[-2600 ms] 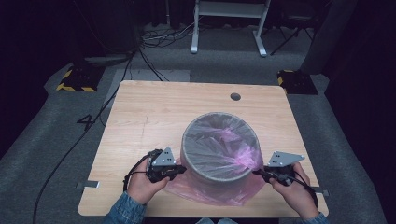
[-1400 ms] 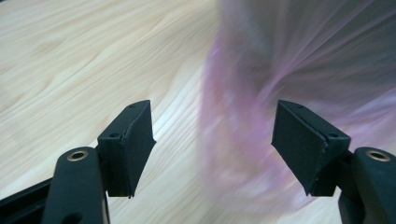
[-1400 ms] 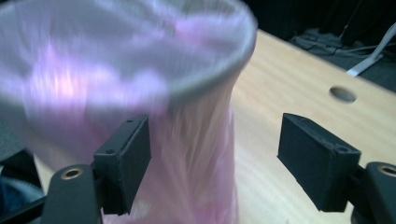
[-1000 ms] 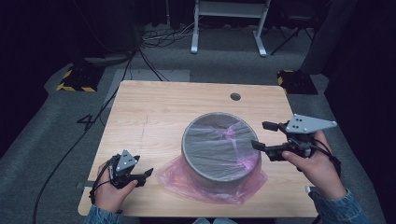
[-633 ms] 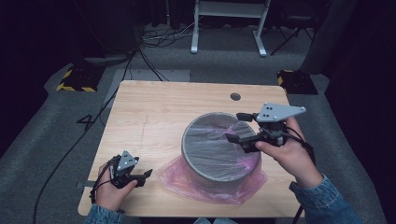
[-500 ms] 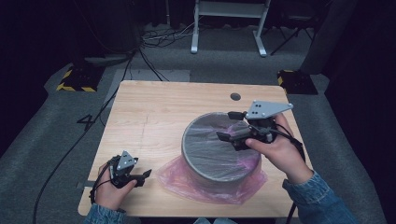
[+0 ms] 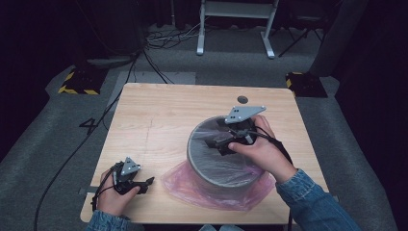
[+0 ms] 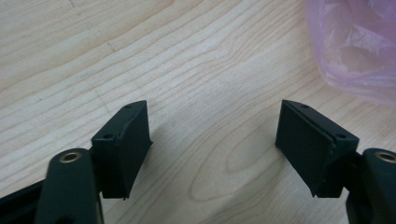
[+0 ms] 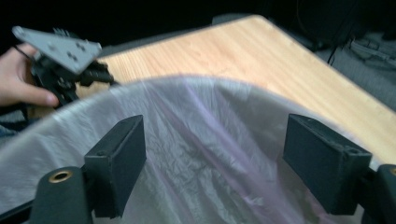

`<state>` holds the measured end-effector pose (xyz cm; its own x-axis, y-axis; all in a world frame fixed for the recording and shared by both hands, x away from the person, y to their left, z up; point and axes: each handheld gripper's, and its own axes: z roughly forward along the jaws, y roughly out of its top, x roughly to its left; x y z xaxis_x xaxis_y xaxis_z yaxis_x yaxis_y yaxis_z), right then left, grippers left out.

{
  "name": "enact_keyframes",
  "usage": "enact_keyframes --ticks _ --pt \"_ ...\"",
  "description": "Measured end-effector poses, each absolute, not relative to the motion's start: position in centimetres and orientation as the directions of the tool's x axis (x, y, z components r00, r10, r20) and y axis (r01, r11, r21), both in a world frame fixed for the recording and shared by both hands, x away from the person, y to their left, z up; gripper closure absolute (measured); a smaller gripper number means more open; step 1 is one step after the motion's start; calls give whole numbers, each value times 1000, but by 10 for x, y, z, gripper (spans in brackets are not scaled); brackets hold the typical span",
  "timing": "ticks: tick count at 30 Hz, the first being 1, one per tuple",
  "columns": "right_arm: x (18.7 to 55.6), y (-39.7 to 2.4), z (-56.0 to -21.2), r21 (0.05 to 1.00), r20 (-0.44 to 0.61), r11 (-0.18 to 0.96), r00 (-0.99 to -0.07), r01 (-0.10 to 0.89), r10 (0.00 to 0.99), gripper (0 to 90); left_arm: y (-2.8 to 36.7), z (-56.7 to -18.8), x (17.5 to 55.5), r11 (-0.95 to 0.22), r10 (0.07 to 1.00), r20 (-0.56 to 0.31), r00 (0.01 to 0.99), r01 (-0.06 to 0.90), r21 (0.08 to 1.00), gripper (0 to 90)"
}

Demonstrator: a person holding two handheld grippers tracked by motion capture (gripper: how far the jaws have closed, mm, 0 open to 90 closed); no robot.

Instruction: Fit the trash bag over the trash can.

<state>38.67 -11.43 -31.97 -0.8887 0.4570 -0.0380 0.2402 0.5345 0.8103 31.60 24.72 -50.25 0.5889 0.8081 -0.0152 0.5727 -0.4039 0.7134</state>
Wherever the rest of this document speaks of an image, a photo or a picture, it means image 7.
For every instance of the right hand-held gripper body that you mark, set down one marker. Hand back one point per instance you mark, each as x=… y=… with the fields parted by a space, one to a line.
x=242 y=114

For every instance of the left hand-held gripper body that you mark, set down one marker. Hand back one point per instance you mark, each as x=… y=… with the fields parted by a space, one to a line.
x=125 y=174

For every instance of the green ribbed trash bin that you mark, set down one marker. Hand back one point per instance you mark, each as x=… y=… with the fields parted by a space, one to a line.
x=224 y=184

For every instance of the pink plastic bag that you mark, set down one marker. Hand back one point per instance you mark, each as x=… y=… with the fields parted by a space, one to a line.
x=189 y=191

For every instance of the person's left hand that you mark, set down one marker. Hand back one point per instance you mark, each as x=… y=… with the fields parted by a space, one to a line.
x=112 y=202

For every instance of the person's right hand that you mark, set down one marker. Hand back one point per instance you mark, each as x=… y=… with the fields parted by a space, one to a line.
x=264 y=154

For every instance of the dark round table grommet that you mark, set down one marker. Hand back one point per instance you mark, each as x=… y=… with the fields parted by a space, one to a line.
x=242 y=99

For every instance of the grey floor tape piece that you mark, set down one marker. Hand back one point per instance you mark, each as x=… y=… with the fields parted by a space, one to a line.
x=86 y=191

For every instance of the black yellow striped base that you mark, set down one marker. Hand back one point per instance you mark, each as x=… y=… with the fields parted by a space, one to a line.
x=81 y=82
x=306 y=85

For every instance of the person's legs in jeans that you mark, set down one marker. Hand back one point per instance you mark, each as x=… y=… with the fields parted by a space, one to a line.
x=221 y=228

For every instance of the black tripod stand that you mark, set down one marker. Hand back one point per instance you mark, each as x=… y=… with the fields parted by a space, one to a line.
x=298 y=40

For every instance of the grey stand base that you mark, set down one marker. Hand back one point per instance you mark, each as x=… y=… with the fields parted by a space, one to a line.
x=109 y=61

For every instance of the grey curtain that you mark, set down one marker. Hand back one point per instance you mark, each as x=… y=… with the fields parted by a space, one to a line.
x=336 y=41

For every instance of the white metal stand frame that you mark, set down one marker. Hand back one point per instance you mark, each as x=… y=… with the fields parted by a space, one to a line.
x=200 y=32

